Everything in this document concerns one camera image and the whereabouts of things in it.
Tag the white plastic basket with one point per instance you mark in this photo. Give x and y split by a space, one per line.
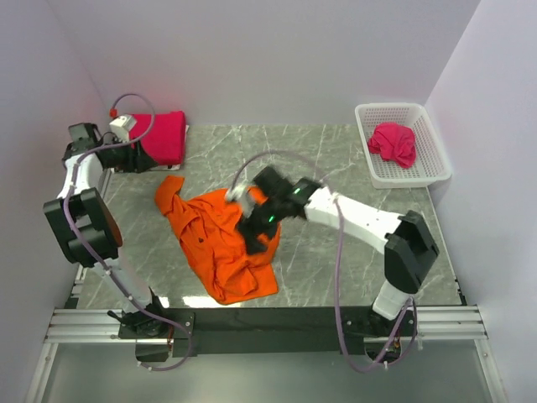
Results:
431 163

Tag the crumpled crimson t shirt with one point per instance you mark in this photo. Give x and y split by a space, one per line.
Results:
394 142

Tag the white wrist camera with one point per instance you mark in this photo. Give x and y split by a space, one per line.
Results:
241 195
122 126

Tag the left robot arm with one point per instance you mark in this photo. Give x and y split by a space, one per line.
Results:
88 234

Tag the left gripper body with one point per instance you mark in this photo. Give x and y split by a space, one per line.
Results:
134 156

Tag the folded crimson t shirt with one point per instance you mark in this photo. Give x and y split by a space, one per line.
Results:
164 145

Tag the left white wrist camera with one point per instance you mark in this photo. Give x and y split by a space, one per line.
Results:
122 126

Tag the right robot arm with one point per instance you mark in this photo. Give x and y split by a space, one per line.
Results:
404 240

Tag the orange t shirt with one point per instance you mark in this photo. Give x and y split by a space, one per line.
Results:
216 252

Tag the black base beam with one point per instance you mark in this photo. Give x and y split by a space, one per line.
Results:
240 330

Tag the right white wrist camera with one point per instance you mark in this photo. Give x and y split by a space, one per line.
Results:
241 195

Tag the aluminium rail frame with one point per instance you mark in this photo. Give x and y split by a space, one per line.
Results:
448 359

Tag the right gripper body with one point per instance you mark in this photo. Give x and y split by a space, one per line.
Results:
255 229

